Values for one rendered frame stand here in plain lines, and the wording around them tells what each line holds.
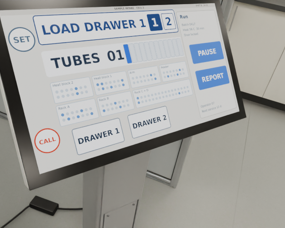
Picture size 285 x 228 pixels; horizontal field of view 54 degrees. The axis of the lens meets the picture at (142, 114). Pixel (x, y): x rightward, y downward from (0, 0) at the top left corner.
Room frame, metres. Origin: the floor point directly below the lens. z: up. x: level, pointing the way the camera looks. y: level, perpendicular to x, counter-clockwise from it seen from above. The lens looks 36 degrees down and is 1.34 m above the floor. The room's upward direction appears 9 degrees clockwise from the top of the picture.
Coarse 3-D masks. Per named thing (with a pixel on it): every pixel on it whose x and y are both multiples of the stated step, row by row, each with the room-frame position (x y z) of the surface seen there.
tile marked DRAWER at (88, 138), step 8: (112, 120) 0.41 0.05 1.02; (80, 128) 0.37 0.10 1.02; (88, 128) 0.38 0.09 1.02; (96, 128) 0.39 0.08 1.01; (104, 128) 0.39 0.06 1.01; (112, 128) 0.40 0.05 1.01; (120, 128) 0.41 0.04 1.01; (72, 136) 0.36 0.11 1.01; (80, 136) 0.36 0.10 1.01; (88, 136) 0.37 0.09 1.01; (96, 136) 0.38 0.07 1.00; (104, 136) 0.38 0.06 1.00; (112, 136) 0.39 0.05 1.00; (120, 136) 0.40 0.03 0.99; (80, 144) 0.35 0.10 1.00; (88, 144) 0.36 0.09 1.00; (96, 144) 0.37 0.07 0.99; (104, 144) 0.37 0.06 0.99; (112, 144) 0.38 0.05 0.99; (80, 152) 0.35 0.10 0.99; (88, 152) 0.35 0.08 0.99
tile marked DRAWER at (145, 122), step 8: (144, 112) 0.45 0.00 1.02; (152, 112) 0.46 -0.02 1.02; (160, 112) 0.47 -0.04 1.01; (128, 120) 0.43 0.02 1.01; (136, 120) 0.43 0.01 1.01; (144, 120) 0.44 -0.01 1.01; (152, 120) 0.45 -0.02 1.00; (160, 120) 0.46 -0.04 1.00; (168, 120) 0.47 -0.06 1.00; (136, 128) 0.42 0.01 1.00; (144, 128) 0.43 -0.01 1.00; (152, 128) 0.44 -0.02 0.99; (160, 128) 0.45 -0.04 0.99; (136, 136) 0.41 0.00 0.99
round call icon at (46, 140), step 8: (40, 128) 0.34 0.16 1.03; (48, 128) 0.35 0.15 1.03; (56, 128) 0.35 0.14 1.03; (32, 136) 0.33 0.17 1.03; (40, 136) 0.33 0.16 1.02; (48, 136) 0.34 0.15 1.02; (56, 136) 0.34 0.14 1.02; (40, 144) 0.33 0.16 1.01; (48, 144) 0.33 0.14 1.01; (56, 144) 0.34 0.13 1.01; (40, 152) 0.32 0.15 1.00; (48, 152) 0.32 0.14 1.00
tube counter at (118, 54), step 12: (108, 48) 0.49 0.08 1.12; (120, 48) 0.51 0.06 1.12; (132, 48) 0.52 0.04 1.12; (144, 48) 0.54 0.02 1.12; (156, 48) 0.55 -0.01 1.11; (168, 48) 0.57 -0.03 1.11; (180, 48) 0.59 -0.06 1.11; (108, 60) 0.48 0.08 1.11; (120, 60) 0.49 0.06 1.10; (132, 60) 0.51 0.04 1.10; (144, 60) 0.52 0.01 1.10; (156, 60) 0.54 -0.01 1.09
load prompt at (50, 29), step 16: (32, 16) 0.46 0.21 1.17; (48, 16) 0.47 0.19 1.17; (64, 16) 0.49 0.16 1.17; (80, 16) 0.50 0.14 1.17; (96, 16) 0.52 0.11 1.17; (112, 16) 0.54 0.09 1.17; (128, 16) 0.56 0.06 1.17; (144, 16) 0.58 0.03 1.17; (160, 16) 0.60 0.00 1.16; (48, 32) 0.45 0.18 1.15; (64, 32) 0.47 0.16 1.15; (80, 32) 0.48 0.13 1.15; (96, 32) 0.50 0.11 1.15; (112, 32) 0.52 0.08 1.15; (128, 32) 0.54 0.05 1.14; (144, 32) 0.56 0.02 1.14; (160, 32) 0.58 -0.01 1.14; (176, 32) 0.61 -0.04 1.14
